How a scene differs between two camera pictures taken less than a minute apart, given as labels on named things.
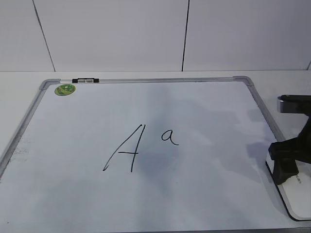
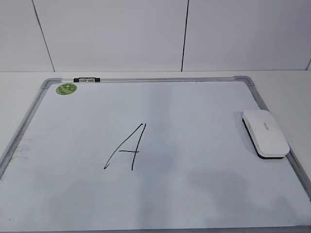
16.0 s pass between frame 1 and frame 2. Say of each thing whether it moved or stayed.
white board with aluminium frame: stayed
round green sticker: stayed
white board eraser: moved
